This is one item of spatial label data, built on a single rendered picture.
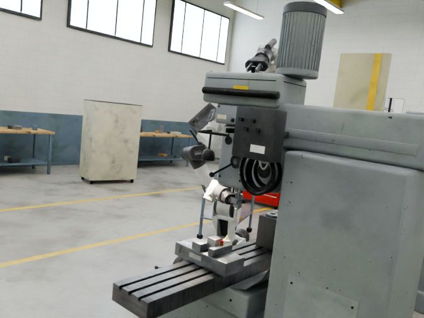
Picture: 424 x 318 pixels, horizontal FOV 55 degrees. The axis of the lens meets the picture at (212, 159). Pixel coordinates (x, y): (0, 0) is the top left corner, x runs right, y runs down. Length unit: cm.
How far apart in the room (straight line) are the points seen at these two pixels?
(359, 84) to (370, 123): 202
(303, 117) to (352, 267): 65
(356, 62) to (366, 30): 805
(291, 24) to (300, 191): 75
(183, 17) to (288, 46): 1046
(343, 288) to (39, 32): 885
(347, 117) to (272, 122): 33
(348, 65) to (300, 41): 189
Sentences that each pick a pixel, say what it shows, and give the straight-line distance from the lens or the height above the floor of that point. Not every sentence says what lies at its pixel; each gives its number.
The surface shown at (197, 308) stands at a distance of 229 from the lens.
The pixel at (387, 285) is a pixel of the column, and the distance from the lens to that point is 164.
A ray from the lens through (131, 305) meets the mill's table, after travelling 180.
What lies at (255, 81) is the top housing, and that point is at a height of 185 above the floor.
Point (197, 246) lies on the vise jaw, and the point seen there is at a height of 101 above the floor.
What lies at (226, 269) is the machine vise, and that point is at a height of 96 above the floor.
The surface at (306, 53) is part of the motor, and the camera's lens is 191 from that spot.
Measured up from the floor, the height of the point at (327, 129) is 167.
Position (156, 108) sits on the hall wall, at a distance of 1167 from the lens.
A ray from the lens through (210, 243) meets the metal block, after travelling 208.
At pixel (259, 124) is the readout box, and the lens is 163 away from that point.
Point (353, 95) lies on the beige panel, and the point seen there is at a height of 194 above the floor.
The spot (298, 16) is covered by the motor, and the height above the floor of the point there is 215.
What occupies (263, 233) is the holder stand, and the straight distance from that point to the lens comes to 247.
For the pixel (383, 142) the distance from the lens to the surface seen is 169.
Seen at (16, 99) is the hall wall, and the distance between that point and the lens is 955.
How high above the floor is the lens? 170
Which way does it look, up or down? 7 degrees down
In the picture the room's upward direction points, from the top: 6 degrees clockwise
